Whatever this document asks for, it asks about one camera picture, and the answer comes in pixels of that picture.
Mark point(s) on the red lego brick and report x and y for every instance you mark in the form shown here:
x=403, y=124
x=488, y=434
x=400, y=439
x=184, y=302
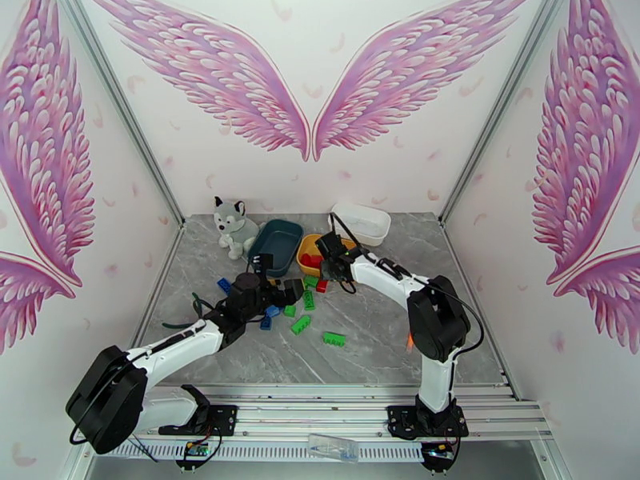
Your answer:
x=322, y=286
x=306, y=259
x=317, y=263

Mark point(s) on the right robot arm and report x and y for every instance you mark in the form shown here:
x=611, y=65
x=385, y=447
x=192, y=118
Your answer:
x=382, y=282

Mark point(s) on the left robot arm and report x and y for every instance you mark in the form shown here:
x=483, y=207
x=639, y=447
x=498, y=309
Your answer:
x=170, y=348

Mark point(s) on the yellow plastic bin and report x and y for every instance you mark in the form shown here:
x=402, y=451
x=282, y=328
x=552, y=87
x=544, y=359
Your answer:
x=304, y=268

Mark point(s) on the teal plastic bin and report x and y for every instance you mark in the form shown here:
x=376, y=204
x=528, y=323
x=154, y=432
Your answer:
x=280, y=243

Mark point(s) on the white plastic bin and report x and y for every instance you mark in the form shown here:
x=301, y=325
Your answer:
x=360, y=223

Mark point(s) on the grey white husky plush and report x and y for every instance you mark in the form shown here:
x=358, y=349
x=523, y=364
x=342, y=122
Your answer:
x=235, y=228

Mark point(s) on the clear plastic piece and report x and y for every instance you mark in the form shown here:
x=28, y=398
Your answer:
x=332, y=447

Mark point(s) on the small circuit board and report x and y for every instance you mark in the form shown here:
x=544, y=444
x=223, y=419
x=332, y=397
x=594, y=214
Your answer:
x=196, y=449
x=437, y=449

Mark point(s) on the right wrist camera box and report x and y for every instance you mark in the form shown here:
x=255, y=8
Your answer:
x=330, y=245

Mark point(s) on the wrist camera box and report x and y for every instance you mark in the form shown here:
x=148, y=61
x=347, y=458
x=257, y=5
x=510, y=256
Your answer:
x=262, y=264
x=330, y=245

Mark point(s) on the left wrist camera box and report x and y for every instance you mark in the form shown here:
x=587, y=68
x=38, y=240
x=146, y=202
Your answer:
x=262, y=264

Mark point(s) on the aluminium table edge rail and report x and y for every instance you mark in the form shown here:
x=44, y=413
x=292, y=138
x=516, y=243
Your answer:
x=155, y=298
x=480, y=303

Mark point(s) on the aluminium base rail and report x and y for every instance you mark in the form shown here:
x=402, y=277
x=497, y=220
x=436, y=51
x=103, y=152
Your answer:
x=310, y=408

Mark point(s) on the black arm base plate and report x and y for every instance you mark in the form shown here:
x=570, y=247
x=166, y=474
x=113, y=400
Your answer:
x=225, y=418
x=400, y=418

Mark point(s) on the aluminium frame corner post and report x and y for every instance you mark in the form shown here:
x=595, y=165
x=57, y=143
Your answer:
x=503, y=108
x=123, y=108

